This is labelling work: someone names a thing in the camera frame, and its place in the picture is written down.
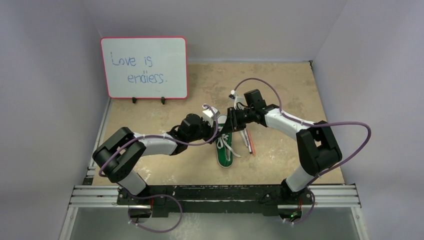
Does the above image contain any white marker pen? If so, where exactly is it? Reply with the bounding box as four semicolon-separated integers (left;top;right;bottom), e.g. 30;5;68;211
240;129;249;147

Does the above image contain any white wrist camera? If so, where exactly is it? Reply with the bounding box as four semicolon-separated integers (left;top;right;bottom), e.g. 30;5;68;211
202;104;221;127
229;89;246;110

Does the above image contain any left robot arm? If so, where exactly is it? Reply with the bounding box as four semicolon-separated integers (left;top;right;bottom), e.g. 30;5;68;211
92;113;219;205

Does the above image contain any black aluminium base frame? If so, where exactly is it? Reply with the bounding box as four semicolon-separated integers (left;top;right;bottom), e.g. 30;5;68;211
59;99;370;240

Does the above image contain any green canvas sneaker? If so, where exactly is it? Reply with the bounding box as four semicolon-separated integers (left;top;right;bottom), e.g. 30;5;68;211
215;133;234;168

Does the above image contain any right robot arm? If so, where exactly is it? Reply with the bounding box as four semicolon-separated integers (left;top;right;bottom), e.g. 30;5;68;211
219;89;342;204

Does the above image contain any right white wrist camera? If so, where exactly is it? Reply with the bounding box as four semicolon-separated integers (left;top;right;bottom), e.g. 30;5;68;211
229;89;246;110

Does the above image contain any white shoelace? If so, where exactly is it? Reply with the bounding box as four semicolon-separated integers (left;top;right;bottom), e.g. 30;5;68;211
216;134;241;158

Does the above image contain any grey marker pen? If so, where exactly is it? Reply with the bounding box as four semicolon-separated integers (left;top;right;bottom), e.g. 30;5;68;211
245;129;252;154

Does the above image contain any orange marker pen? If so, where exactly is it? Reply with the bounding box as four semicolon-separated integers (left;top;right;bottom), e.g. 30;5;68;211
247;130;256;156

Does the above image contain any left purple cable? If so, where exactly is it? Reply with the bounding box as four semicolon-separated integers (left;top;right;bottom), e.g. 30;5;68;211
98;103;220;233

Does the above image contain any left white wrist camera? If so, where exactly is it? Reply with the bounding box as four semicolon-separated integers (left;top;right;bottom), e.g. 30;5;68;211
202;104;221;127

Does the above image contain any red framed whiteboard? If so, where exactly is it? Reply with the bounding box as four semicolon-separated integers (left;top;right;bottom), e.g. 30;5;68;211
100;36;189;99

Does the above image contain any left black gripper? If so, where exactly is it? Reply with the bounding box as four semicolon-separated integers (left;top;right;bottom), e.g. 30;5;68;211
187;117;222;145

